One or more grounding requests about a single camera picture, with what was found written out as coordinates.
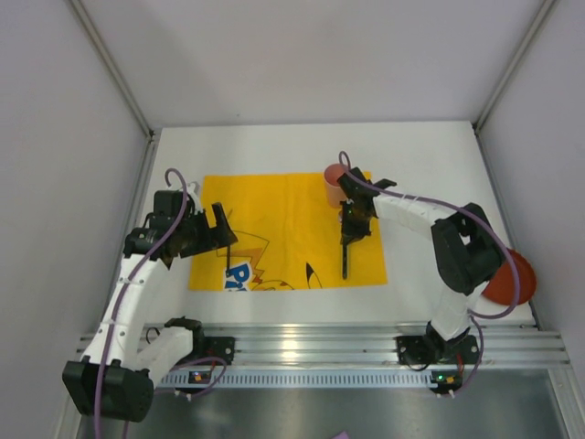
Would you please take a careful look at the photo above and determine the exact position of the spoon with teal handle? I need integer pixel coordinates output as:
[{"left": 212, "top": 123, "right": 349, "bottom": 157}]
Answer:
[{"left": 342, "top": 242, "right": 348, "bottom": 280}]

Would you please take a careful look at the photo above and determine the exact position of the fork with dark handle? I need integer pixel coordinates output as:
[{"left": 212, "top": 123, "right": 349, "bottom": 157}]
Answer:
[{"left": 225, "top": 244, "right": 231, "bottom": 277}]

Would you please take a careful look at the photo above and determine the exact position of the pink plastic cup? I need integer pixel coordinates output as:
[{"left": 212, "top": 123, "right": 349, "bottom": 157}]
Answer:
[{"left": 324, "top": 163, "right": 346, "bottom": 208}]

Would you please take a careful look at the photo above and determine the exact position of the yellow cartoon placemat cloth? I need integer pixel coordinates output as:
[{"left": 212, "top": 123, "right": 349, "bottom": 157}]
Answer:
[{"left": 187, "top": 173, "right": 388, "bottom": 292}]

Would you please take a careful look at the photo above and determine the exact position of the red plastic plate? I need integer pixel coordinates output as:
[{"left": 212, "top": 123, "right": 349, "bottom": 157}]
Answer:
[{"left": 482, "top": 249, "right": 537, "bottom": 305}]

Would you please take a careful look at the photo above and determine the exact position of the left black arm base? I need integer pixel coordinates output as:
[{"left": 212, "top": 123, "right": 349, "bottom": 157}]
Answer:
[{"left": 179, "top": 336, "right": 236, "bottom": 365}]

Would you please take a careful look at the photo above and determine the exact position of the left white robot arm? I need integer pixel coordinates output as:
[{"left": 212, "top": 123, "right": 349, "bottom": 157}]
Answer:
[{"left": 62, "top": 190, "right": 237, "bottom": 423}]

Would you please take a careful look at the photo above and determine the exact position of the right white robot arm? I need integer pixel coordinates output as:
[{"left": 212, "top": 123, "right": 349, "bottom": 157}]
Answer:
[{"left": 337, "top": 167, "right": 505, "bottom": 342}]

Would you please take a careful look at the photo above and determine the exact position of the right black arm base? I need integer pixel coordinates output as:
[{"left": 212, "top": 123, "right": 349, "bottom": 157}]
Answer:
[{"left": 396, "top": 334, "right": 480, "bottom": 368}]

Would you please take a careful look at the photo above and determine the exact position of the perforated cable duct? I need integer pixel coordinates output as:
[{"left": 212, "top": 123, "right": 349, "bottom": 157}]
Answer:
[{"left": 150, "top": 369, "right": 467, "bottom": 389}]

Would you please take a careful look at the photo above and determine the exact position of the aluminium mounting rail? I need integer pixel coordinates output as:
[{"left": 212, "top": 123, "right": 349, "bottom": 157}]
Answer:
[{"left": 80, "top": 321, "right": 570, "bottom": 369}]

